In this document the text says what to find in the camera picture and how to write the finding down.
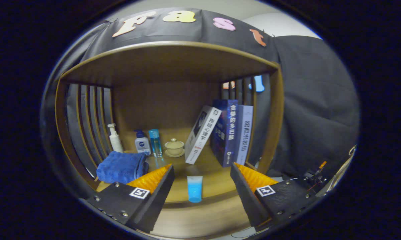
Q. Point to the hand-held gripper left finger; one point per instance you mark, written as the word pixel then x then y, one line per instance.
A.
pixel 160 200

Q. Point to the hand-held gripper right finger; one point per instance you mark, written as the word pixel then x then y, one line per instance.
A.
pixel 244 200

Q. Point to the white and blue cosmetic tube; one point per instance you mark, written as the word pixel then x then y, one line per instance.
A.
pixel 194 190

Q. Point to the wooden drawer with black knob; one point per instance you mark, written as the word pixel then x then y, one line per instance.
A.
pixel 204 216

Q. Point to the wooden countertop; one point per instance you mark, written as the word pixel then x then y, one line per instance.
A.
pixel 214 180

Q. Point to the wooden cabinet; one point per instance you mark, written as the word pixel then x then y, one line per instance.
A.
pixel 160 100

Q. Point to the blue folded towel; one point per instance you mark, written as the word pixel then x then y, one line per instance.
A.
pixel 120 168

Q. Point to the beige lidded teacup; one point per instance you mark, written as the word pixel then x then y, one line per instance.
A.
pixel 174 147

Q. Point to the clear blue bottle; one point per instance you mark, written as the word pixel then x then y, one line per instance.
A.
pixel 155 143

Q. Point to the white lotion bottle blue cap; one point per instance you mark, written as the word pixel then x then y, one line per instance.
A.
pixel 142 145

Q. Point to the pale lavender book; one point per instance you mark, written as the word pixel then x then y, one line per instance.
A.
pixel 245 133

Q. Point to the dark blue book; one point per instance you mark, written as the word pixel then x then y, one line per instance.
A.
pixel 225 133

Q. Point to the white pump bottle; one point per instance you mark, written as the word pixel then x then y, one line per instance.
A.
pixel 115 141

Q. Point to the white book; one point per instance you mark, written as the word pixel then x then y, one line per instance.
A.
pixel 202 136

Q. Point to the black device with orange tip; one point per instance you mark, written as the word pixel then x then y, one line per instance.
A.
pixel 315 175

